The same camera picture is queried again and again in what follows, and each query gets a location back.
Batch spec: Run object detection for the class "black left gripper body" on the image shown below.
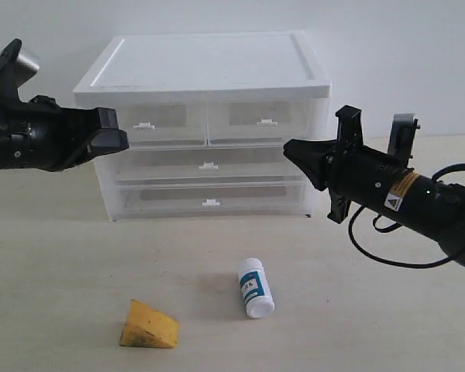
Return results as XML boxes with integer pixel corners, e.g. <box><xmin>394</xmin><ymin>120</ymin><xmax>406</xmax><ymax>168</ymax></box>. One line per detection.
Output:
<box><xmin>7</xmin><ymin>96</ymin><xmax>97</xmax><ymax>172</ymax></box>

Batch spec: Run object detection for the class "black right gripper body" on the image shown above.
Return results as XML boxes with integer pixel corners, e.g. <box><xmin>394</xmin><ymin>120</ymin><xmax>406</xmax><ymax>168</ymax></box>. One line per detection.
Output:
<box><xmin>323</xmin><ymin>105</ymin><xmax>396</xmax><ymax>225</ymax></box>

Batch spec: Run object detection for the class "white pill bottle blue label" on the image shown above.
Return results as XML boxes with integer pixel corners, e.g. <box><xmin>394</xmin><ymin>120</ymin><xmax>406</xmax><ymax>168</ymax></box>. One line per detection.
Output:
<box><xmin>238</xmin><ymin>257</ymin><xmax>275</xmax><ymax>319</ymax></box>

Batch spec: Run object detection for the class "yellow cheese wedge sponge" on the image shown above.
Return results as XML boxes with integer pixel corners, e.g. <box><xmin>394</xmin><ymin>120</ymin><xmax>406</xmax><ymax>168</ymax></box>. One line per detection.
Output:
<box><xmin>119</xmin><ymin>299</ymin><xmax>180</xmax><ymax>349</ymax></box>

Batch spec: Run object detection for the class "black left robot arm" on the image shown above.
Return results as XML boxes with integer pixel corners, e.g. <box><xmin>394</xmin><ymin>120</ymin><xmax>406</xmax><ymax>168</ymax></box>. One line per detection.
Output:
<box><xmin>0</xmin><ymin>95</ymin><xmax>129</xmax><ymax>172</ymax></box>

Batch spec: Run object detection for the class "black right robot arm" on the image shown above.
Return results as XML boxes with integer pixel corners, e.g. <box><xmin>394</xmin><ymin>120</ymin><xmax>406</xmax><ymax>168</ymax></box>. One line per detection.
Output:
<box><xmin>283</xmin><ymin>105</ymin><xmax>465</xmax><ymax>270</ymax></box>

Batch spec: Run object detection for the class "bottom wide clear drawer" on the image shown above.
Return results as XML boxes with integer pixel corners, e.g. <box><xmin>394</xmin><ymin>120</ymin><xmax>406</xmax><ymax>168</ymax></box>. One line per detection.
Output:
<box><xmin>119</xmin><ymin>182</ymin><xmax>305</xmax><ymax>216</ymax></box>

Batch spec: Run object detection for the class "wide clear drawer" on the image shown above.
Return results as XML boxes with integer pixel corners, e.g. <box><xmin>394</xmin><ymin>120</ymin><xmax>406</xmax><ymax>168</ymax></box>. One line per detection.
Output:
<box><xmin>95</xmin><ymin>146</ymin><xmax>302</xmax><ymax>183</ymax></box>
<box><xmin>119</xmin><ymin>182</ymin><xmax>305</xmax><ymax>216</ymax></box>

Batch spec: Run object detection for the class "middle wide clear drawer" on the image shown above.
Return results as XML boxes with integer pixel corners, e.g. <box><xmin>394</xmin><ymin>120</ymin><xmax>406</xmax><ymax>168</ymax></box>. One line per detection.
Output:
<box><xmin>95</xmin><ymin>146</ymin><xmax>302</xmax><ymax>183</ymax></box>

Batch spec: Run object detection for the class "white plastic drawer cabinet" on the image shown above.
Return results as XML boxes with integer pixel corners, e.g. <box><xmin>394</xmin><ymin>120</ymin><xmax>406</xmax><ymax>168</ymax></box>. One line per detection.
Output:
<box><xmin>74</xmin><ymin>31</ymin><xmax>331</xmax><ymax>222</ymax></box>

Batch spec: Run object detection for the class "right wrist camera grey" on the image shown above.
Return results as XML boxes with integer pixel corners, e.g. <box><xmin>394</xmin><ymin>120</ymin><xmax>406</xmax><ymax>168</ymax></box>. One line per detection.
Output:
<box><xmin>387</xmin><ymin>113</ymin><xmax>420</xmax><ymax>167</ymax></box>

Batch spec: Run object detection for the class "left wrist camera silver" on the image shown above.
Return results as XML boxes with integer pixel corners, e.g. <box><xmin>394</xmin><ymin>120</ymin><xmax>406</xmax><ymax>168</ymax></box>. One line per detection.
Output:
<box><xmin>0</xmin><ymin>38</ymin><xmax>40</xmax><ymax>100</ymax></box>

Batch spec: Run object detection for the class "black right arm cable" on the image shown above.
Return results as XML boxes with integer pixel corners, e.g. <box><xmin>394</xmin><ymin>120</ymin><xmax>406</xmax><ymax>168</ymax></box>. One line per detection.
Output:
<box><xmin>346</xmin><ymin>163</ymin><xmax>465</xmax><ymax>269</ymax></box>

